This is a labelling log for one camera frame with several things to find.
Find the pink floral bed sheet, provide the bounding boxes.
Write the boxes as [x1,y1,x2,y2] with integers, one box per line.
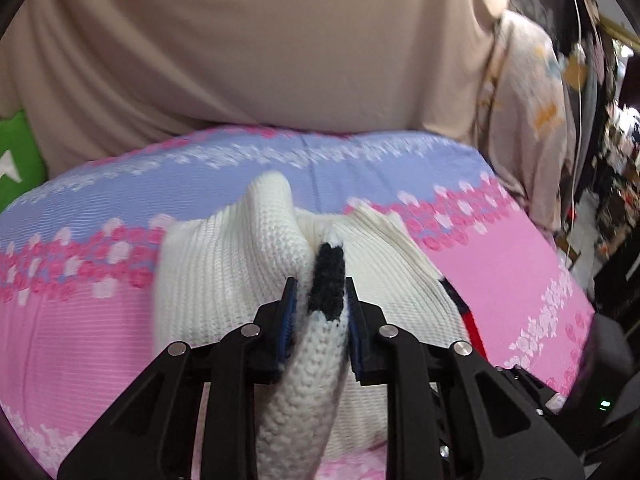
[0,125,598,480]

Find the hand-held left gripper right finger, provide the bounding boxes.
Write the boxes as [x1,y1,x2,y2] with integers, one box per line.
[344,276,586,480]

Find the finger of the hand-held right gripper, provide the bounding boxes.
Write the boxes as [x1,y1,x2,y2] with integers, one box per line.
[492,365,568,416]

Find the beige draped cloth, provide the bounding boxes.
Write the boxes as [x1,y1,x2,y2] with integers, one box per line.
[0,0,506,181]

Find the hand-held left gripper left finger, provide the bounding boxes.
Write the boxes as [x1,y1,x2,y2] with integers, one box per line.
[57,276,301,480]

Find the green plush pillow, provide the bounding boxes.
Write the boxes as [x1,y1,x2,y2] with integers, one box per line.
[0,110,48,213]

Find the dark hanging clothes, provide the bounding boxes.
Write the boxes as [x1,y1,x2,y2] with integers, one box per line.
[510,0,640,311]

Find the white red black knit sweater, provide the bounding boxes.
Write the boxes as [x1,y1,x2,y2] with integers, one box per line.
[152,170,488,480]

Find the white cable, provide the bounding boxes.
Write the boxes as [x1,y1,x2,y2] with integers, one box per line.
[562,0,588,261]

